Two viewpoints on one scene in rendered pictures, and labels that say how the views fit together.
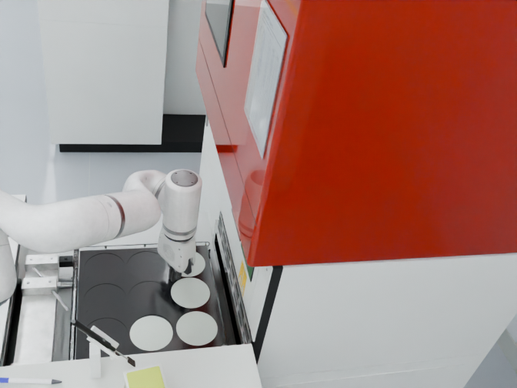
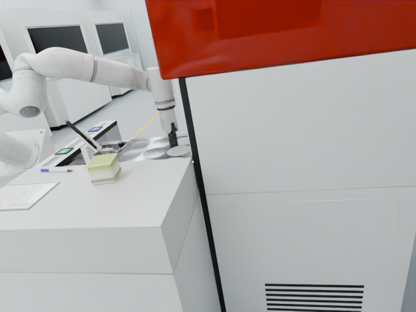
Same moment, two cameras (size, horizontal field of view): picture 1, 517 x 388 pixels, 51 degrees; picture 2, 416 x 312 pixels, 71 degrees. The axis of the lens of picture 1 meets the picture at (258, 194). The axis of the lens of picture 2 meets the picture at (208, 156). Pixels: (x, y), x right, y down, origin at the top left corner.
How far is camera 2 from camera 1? 0.86 m
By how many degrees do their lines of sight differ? 31
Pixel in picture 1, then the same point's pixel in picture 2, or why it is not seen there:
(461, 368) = (401, 203)
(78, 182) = not seen: hidden behind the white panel
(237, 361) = (176, 163)
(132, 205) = (106, 60)
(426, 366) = (358, 196)
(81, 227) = (59, 54)
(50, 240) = (42, 61)
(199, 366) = (151, 166)
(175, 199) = (150, 75)
